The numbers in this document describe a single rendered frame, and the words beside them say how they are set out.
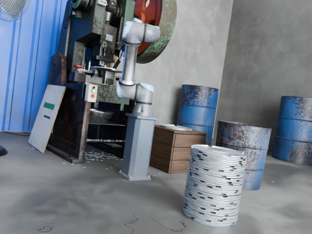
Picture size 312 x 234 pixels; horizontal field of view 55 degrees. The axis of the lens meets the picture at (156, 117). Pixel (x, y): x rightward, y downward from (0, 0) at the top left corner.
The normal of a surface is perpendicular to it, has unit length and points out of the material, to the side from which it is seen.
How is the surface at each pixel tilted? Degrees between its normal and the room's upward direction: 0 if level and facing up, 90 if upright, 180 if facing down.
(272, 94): 90
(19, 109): 90
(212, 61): 90
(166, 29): 107
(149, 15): 90
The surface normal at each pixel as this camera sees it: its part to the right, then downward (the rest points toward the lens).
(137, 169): 0.54, 0.12
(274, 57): -0.75, -0.07
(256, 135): 0.17, 0.11
